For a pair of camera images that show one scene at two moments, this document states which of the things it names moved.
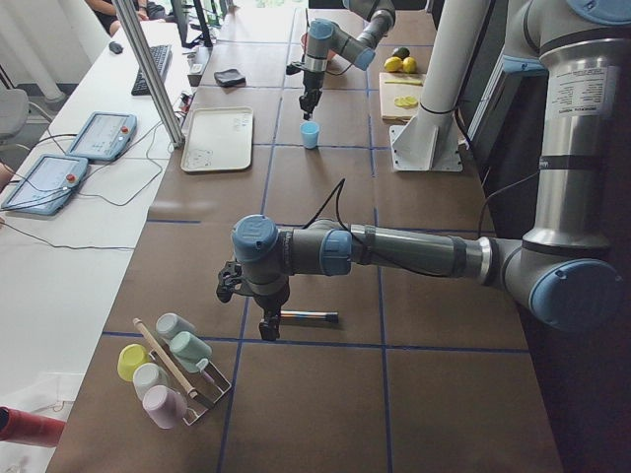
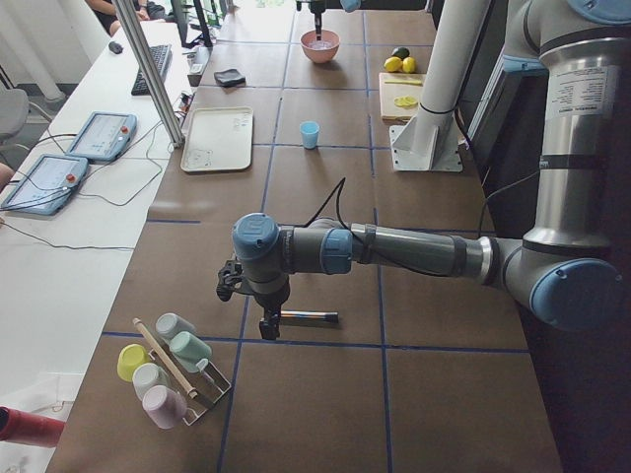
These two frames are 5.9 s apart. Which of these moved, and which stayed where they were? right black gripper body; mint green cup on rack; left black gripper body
Moved: right black gripper body
Stayed: mint green cup on rack; left black gripper body
